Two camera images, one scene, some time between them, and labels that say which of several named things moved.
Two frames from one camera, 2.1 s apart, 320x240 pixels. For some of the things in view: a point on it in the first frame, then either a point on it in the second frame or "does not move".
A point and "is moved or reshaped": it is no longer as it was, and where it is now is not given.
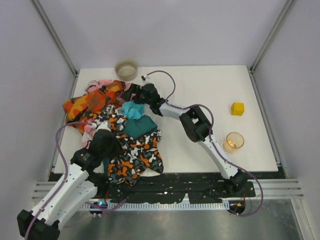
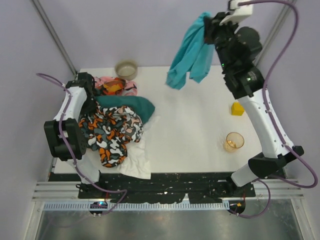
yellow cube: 237,108 does not move
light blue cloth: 132,110 -> 194,56
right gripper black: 137,94 -> 211,28
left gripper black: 110,149 -> 89,103
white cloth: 150,172 -> 136,164
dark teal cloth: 137,128 -> 143,109
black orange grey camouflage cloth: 135,155 is moved or reshaped
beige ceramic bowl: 126,70 does not move
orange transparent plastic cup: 234,140 does not move
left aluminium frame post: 46,23 does not move
